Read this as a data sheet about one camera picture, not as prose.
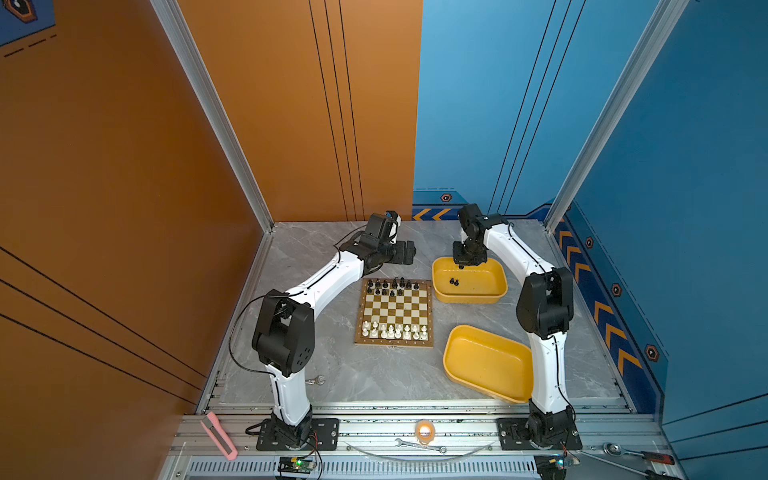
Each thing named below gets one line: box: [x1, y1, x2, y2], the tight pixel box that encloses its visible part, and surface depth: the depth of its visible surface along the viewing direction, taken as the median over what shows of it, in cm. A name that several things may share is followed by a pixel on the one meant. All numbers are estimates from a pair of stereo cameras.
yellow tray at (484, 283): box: [432, 257, 509, 304], surface depth 103 cm
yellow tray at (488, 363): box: [443, 325, 534, 404], surface depth 87 cm
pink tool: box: [200, 411, 239, 461], surface depth 75 cm
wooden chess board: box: [354, 278, 434, 348], surface depth 96 cm
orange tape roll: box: [416, 420, 436, 445], surface depth 76 cm
